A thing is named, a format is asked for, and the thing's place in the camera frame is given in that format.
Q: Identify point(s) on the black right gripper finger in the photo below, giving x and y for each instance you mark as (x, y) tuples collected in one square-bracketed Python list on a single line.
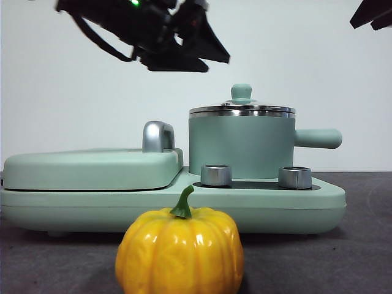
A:
[(373, 10), (383, 23)]

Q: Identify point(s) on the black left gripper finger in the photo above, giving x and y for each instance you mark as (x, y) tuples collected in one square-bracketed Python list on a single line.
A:
[(205, 39), (177, 65)]

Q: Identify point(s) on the glass lid with green knob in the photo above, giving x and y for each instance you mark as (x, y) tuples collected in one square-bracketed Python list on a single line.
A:
[(241, 92)]

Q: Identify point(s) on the yellow pumpkin with green stem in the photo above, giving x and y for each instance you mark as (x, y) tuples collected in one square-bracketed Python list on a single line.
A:
[(177, 254)]

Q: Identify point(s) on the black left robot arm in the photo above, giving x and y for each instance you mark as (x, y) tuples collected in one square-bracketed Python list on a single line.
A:
[(147, 30)]

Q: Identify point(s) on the silver control knob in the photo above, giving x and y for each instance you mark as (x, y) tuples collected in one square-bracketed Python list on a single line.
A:
[(216, 176), (294, 178)]

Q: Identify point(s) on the green hinged griddle cover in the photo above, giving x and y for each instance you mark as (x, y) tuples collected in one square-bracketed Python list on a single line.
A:
[(85, 168)]

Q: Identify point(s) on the green breakfast machine base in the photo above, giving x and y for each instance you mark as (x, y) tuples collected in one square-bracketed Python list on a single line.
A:
[(260, 211)]

